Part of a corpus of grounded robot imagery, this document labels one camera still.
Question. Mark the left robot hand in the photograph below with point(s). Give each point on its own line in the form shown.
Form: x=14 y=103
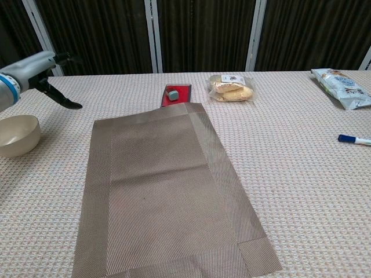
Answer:
x=32 y=68

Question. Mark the beige bowl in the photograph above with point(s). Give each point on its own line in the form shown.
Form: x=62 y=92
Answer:
x=20 y=139

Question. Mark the brown woven placemat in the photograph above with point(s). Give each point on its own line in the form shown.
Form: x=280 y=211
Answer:
x=168 y=188

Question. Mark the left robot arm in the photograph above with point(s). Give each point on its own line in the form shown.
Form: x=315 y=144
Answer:
x=7 y=92

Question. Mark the red rectangular box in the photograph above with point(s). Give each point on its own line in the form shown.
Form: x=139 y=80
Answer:
x=184 y=94

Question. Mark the beige woven tablecloth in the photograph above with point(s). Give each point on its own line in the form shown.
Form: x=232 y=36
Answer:
x=290 y=173

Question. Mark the small teal cube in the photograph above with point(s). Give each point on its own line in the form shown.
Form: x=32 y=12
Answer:
x=173 y=95

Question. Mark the bagged bread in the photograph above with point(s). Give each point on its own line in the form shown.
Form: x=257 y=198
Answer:
x=232 y=89

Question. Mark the white blue snack bag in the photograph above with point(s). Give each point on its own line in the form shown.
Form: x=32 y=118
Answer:
x=345 y=87

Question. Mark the blue capped white marker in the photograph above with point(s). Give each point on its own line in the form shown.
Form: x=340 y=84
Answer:
x=353 y=139

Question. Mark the white partition frame post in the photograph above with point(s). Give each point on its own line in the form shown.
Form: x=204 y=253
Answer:
x=365 y=59
x=255 y=34
x=43 y=37
x=153 y=37

